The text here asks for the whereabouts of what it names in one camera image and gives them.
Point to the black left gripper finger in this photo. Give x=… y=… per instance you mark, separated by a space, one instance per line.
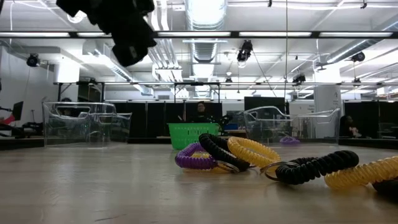
x=133 y=48

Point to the black partition screen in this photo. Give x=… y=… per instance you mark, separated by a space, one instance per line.
x=146 y=118

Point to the person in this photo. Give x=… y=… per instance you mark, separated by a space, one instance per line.
x=201 y=109
x=346 y=124

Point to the black ceiling spotlight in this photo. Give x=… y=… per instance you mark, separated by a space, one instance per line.
x=245 y=51
x=299 y=78
x=32 y=60
x=358 y=57

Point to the clear plastic bin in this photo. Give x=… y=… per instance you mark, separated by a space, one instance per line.
x=93 y=137
x=311 y=133

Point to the green plastic basket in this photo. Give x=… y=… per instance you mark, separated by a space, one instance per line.
x=186 y=133

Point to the black monitor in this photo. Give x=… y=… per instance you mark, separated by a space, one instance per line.
x=18 y=110

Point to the white pillar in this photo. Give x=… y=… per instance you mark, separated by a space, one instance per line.
x=326 y=96

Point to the silver ventilation duct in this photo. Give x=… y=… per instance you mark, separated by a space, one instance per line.
x=203 y=49

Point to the black aluminium rig frame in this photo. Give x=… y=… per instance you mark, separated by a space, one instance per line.
x=234 y=34

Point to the black wall board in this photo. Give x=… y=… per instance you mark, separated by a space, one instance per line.
x=264 y=102

